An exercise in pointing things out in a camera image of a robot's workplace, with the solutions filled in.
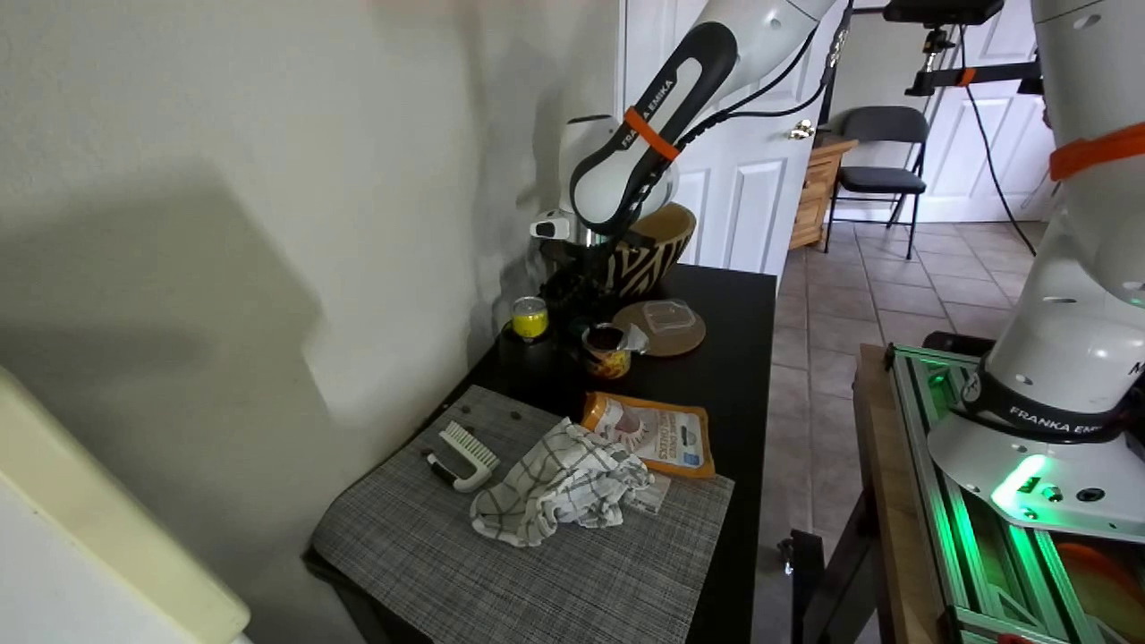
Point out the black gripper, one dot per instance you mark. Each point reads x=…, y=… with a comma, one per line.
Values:
x=574, y=255

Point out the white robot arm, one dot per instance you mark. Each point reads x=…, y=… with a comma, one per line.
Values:
x=1036, y=425

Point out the zebra pattern wooden bowl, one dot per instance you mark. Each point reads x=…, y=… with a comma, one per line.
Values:
x=642, y=260

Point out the dark bottle with yellow cap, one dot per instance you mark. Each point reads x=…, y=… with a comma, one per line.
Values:
x=532, y=319

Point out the clear plastic lid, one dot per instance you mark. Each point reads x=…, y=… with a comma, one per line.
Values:
x=672, y=315

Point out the black side table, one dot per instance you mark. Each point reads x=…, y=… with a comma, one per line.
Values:
x=728, y=379

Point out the orange dried mango pouch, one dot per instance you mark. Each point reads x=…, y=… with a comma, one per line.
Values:
x=667, y=437

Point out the white panel door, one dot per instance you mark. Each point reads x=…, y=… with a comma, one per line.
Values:
x=742, y=176

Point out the white green checkered cloth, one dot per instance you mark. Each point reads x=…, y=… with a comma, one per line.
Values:
x=566, y=479

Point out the white green scrub brush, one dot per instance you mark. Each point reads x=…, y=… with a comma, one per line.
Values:
x=475, y=451

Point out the grey woven placemat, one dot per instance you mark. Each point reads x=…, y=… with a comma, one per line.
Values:
x=407, y=541

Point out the black folding chair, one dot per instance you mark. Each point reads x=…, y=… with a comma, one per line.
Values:
x=901, y=127

